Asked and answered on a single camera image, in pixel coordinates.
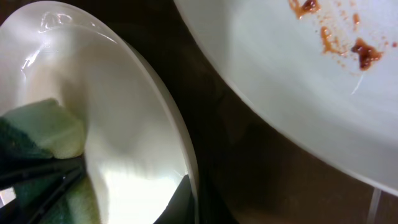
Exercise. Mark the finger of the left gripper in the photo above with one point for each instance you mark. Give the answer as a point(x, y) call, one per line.
point(20, 172)
point(42, 204)

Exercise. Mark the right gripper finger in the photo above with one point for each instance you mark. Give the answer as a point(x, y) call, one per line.
point(181, 208)

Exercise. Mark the green yellow sponge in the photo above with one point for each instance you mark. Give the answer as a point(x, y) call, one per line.
point(46, 130)

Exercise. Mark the white plate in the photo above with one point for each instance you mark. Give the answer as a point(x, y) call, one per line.
point(137, 146)
point(326, 79)

